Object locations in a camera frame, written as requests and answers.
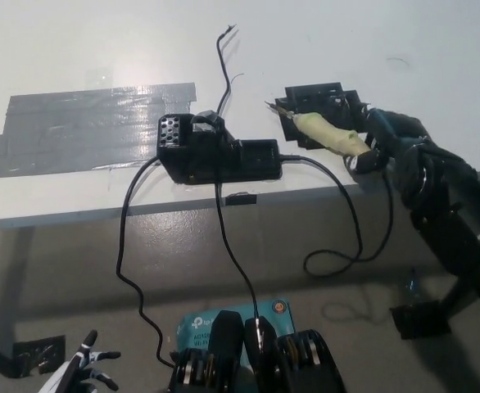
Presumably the black power cable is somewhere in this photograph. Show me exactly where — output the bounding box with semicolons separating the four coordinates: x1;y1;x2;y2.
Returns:
115;159;178;368

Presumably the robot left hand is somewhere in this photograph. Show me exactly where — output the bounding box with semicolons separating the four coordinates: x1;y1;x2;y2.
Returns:
34;329;122;393

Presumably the clear plastic scrap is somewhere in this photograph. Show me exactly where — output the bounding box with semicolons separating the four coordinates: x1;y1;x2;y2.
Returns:
403;268;421;298

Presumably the black floor tape patch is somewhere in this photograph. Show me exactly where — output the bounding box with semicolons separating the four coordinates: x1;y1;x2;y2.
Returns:
389;300;452;341
12;335;66;377

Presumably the black robot torso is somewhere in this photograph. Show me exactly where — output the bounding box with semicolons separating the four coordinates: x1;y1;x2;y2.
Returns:
168;309;346;393

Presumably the black soldering station base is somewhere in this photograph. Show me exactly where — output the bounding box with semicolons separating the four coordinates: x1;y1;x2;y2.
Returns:
157;109;283;187

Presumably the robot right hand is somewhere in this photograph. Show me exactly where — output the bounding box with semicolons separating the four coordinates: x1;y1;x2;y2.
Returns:
344;104;432;176

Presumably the teal router box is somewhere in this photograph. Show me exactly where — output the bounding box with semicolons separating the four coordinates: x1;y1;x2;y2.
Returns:
175;300;297;365

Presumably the tape-wrapped soldering iron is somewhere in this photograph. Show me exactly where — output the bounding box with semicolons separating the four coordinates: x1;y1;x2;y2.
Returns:
264;100;372;159

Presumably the black iron holder pad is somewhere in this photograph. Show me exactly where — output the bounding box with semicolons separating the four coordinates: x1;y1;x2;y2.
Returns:
274;83;368;151

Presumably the grey duct tape patch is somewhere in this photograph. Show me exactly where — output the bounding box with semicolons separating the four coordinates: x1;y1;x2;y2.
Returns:
0;83;198;180

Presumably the thin black frayed cable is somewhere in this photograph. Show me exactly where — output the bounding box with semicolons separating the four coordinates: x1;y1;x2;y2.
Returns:
215;24;264;328

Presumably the small black tape strip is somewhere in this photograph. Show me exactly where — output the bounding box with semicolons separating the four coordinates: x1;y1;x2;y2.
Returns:
224;192;257;207

